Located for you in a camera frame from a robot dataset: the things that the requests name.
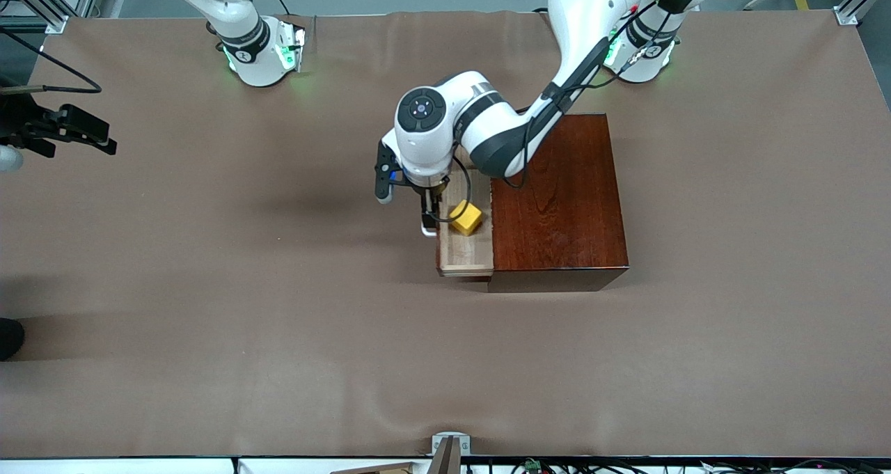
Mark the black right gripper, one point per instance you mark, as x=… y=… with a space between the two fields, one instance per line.
x=21 y=127

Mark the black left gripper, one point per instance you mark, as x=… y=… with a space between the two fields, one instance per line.
x=432 y=196

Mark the yellow cube block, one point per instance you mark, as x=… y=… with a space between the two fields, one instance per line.
x=465 y=218

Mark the wooden drawer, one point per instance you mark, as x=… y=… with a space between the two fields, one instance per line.
x=466 y=255

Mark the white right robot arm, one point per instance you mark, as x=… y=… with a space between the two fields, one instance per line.
x=243 y=42

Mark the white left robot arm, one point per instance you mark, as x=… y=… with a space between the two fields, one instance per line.
x=578 y=14

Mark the dark red wooden cabinet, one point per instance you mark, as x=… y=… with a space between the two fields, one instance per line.
x=557 y=195

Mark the black shoe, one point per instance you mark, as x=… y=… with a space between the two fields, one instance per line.
x=8 y=338

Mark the brown table cover cloth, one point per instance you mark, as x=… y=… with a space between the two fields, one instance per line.
x=278 y=390

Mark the green connector plug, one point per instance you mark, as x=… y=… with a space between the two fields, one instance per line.
x=533 y=465

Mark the grey metal bracket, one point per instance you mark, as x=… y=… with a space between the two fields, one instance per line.
x=437 y=446

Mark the grey camera stand post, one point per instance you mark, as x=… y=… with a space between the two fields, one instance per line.
x=449 y=460

